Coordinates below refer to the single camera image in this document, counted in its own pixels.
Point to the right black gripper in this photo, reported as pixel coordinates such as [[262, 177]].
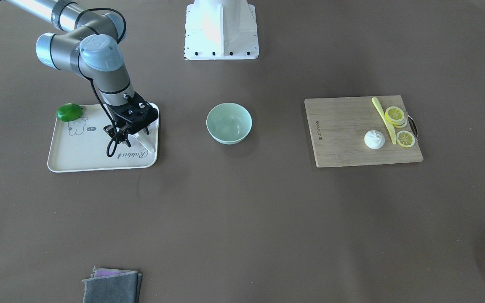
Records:
[[120, 127]]

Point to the white ceramic spoon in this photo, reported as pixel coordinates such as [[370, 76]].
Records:
[[143, 140]]

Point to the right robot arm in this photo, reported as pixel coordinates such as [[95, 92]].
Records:
[[88, 46]]

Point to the mint green bowl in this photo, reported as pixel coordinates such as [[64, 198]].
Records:
[[229, 123]]

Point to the white steamed bun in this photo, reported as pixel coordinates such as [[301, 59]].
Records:
[[374, 139]]

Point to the cream rabbit serving tray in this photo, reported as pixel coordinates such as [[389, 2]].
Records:
[[81, 145]]

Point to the green lime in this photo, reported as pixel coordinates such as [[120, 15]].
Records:
[[69, 112]]

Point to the grey folded cloth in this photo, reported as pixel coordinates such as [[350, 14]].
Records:
[[107, 285]]

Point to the wooden cutting board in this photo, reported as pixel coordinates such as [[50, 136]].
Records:
[[337, 129]]

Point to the yellow plastic knife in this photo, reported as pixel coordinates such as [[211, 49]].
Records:
[[389, 126]]

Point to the upper lemon slice stack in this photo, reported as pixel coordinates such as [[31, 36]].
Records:
[[396, 117]]

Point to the lower lemon slice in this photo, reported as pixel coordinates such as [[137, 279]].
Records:
[[405, 139]]

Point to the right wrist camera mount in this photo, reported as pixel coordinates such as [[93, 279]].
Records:
[[118, 135]]

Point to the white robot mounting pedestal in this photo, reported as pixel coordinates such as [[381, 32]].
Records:
[[221, 30]]

